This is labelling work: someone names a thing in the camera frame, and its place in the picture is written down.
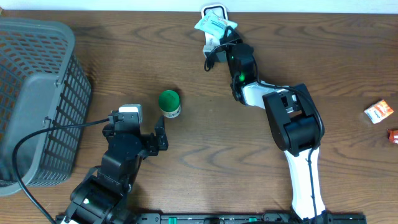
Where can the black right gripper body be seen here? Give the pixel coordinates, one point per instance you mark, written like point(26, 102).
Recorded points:
point(229, 43)

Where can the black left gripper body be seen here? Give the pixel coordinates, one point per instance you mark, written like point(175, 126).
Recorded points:
point(150, 146)

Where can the teal wet wipes pack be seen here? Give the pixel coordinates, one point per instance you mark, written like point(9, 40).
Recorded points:
point(212, 24)

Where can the green lid white jar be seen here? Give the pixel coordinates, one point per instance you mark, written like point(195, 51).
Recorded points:
point(169, 103)

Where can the orange tissue pack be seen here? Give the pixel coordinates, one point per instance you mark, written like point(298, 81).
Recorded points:
point(378, 111)

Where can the red snack package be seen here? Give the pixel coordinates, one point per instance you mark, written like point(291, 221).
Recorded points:
point(393, 135)

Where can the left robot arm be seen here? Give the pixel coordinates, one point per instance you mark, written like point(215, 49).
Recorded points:
point(102, 195)

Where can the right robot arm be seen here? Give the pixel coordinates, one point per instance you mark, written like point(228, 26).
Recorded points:
point(295, 123)

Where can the white barcode scanner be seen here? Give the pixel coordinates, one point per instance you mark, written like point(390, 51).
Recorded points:
point(210, 41)

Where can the grey plastic mesh basket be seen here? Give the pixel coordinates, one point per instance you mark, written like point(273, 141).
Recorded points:
point(45, 94)

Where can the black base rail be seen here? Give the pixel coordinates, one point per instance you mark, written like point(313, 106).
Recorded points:
point(270, 217)

